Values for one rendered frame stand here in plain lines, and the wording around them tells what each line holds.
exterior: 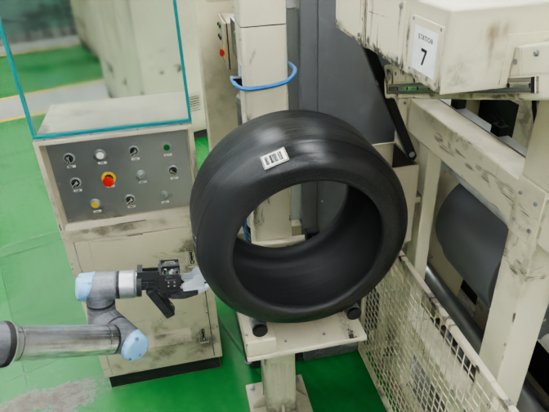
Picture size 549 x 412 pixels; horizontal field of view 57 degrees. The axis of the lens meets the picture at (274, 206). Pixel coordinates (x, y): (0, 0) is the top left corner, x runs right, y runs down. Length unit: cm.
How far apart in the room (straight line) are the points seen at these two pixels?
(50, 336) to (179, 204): 96
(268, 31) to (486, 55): 68
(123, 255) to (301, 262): 79
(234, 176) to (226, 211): 8
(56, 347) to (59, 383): 152
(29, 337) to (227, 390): 144
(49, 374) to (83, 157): 126
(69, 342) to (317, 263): 79
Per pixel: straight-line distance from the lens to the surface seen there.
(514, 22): 101
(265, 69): 150
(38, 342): 125
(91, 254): 214
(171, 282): 142
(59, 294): 331
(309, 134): 122
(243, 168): 119
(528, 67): 99
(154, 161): 198
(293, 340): 159
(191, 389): 256
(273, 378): 222
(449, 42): 95
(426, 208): 183
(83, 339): 131
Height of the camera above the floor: 195
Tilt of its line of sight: 31 degrees down
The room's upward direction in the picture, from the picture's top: 3 degrees counter-clockwise
